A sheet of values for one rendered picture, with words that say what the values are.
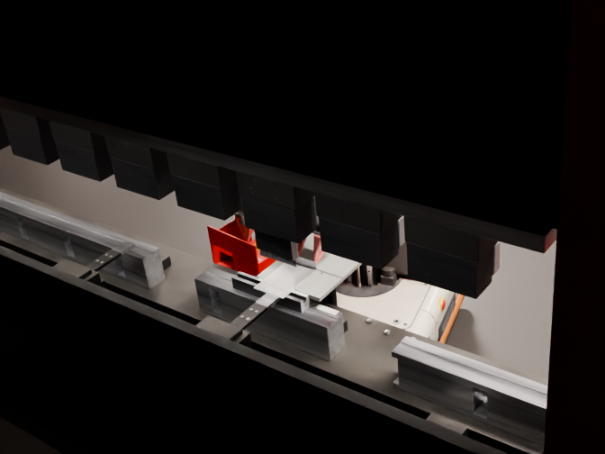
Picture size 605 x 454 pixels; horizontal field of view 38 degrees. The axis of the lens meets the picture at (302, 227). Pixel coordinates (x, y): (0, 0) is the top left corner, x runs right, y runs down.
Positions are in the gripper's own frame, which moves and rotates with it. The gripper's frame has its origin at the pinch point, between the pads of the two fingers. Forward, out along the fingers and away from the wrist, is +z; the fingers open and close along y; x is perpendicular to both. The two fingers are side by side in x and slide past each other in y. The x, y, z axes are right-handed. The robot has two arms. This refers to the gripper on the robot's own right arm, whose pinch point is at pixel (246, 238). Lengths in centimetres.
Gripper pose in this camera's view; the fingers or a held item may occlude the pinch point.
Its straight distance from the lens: 265.3
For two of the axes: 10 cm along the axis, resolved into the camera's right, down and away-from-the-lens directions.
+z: -0.7, 9.3, 3.5
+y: -6.8, 2.1, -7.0
